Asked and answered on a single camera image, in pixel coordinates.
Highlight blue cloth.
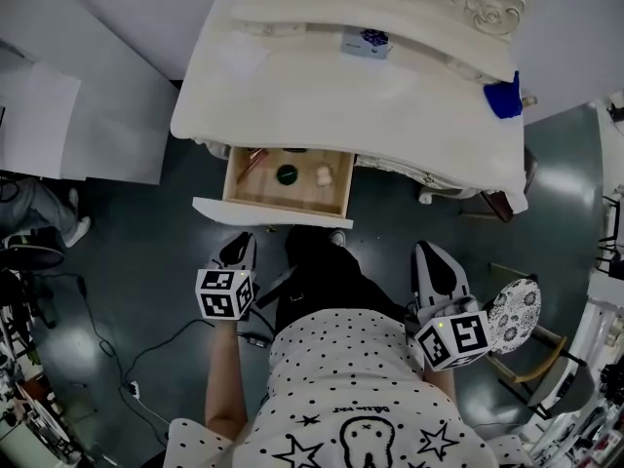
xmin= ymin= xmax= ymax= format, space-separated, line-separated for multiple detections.
xmin=482 ymin=69 xmax=525 ymax=122

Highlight copper makeup brush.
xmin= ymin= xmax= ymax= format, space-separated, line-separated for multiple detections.
xmin=236 ymin=147 xmax=271 ymax=183

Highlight person's left forearm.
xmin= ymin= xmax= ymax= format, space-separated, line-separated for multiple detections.
xmin=203 ymin=315 xmax=251 ymax=441

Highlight grey chair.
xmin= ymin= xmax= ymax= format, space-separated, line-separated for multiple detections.
xmin=524 ymin=358 xmax=604 ymax=421

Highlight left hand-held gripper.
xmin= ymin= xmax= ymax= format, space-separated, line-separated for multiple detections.
xmin=194 ymin=232 xmax=258 ymax=322

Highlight wooden chair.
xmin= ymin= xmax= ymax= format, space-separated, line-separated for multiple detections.
xmin=488 ymin=260 xmax=589 ymax=409

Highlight person's white polka-dot shirt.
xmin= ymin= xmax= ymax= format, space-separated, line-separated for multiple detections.
xmin=164 ymin=307 xmax=535 ymax=468

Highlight person's black trousers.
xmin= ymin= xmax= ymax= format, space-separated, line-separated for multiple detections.
xmin=272 ymin=224 xmax=418 ymax=348

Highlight white box with blue print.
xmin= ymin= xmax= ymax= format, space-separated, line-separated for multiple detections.
xmin=339 ymin=26 xmax=394 ymax=60

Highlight black floor cable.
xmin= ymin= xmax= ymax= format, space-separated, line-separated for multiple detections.
xmin=72 ymin=273 xmax=218 ymax=402

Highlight cream dressing table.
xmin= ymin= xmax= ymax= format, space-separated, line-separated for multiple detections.
xmin=169 ymin=0 xmax=562 ymax=214

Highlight white low cabinet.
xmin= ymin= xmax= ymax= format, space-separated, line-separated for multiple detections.
xmin=0 ymin=58 xmax=83 ymax=180

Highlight brown stool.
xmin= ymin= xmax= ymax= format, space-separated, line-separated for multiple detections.
xmin=460 ymin=146 xmax=539 ymax=224

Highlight wooden drawer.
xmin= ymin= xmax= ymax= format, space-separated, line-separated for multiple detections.
xmin=192 ymin=144 xmax=356 ymax=231

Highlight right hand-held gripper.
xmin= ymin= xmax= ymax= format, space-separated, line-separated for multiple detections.
xmin=404 ymin=240 xmax=492 ymax=373

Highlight floral seat cushion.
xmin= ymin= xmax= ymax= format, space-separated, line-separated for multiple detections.
xmin=486 ymin=277 xmax=543 ymax=359

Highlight person's right forearm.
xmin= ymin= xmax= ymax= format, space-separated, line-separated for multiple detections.
xmin=422 ymin=366 xmax=464 ymax=411

